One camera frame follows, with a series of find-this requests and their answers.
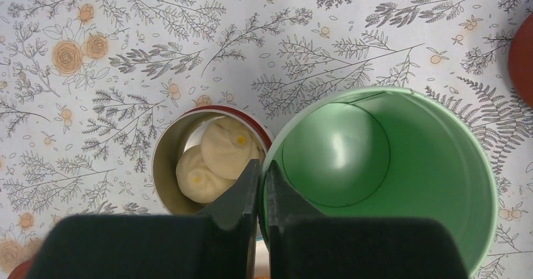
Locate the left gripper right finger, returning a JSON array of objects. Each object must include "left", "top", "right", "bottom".
[{"left": 265, "top": 162, "right": 468, "bottom": 278}]

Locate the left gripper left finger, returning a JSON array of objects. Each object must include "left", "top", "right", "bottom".
[{"left": 26, "top": 160, "right": 261, "bottom": 278}]

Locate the green cylindrical container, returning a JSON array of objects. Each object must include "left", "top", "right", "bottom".
[{"left": 263, "top": 87, "right": 498, "bottom": 275}]

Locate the steel bowl red band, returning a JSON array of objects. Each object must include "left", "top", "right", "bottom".
[
  {"left": 508, "top": 14, "right": 533, "bottom": 107},
  {"left": 152, "top": 104, "right": 274, "bottom": 215}
]

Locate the white plate with food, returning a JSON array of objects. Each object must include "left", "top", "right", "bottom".
[{"left": 253, "top": 237, "right": 271, "bottom": 279}]

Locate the red round lid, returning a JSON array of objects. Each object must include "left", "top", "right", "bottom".
[{"left": 8, "top": 257, "right": 35, "bottom": 279}]

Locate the floral table mat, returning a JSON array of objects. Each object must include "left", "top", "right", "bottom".
[{"left": 1, "top": 0, "right": 532, "bottom": 278}]

